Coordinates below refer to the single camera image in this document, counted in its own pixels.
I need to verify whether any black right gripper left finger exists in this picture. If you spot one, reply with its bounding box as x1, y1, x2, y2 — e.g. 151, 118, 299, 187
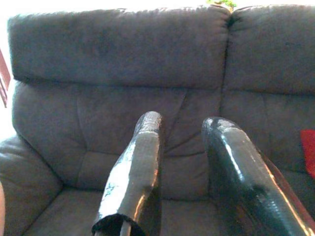
91, 111, 163, 236

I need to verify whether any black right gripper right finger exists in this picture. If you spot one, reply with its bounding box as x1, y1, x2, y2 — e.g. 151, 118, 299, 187
201, 117, 315, 236

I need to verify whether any dark grey fabric sofa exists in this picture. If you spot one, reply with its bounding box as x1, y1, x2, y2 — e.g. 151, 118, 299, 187
0, 4, 315, 236

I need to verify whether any red cushion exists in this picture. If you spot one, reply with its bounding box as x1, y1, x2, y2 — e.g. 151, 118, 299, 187
300, 129, 315, 179

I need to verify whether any green plant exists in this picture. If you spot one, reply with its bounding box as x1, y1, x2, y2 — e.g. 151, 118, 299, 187
206, 0, 237, 12

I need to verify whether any red wooden frame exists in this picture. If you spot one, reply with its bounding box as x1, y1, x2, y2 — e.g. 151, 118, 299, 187
0, 49, 11, 108

